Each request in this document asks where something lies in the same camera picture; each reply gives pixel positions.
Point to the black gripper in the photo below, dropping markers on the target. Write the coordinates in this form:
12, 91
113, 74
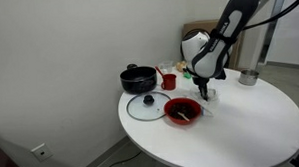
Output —
201, 82

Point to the white towel with blue stripes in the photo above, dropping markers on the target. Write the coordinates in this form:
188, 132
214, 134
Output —
213, 94

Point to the silver steel pot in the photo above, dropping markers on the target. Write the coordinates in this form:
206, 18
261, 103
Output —
248, 78

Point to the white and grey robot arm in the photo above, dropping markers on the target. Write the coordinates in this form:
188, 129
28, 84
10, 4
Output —
212, 54

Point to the black cooking pot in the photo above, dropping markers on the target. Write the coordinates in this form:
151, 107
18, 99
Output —
139, 84

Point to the green toy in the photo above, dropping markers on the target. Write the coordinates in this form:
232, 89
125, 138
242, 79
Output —
187, 76

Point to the wooden spoon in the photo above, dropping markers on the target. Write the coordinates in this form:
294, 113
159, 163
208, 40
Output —
184, 116

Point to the red mug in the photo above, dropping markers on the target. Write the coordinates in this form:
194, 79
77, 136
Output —
169, 82

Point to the beige toy eggs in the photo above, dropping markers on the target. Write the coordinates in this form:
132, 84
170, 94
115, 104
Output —
180, 65

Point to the red bowl of beans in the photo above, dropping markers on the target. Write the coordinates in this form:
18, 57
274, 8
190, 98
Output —
172, 119

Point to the clear measuring cup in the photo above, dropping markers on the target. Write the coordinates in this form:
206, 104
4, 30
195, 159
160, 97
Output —
166, 67

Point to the red plastic spoon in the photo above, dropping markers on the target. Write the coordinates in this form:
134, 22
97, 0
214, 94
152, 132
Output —
159, 71

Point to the flat cardboard box, dark band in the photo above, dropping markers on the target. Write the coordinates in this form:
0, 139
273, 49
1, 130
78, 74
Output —
237, 53

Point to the glass lid with black knob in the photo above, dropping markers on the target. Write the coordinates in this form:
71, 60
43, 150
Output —
140, 110

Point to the white top maroon desk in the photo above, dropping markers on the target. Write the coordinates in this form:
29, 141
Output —
2, 165

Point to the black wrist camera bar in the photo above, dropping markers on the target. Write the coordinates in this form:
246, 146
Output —
221, 74

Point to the grey door frame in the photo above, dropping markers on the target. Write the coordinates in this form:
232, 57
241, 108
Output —
271, 39

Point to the white wall socket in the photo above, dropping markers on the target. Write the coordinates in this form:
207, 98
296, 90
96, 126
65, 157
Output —
42, 152

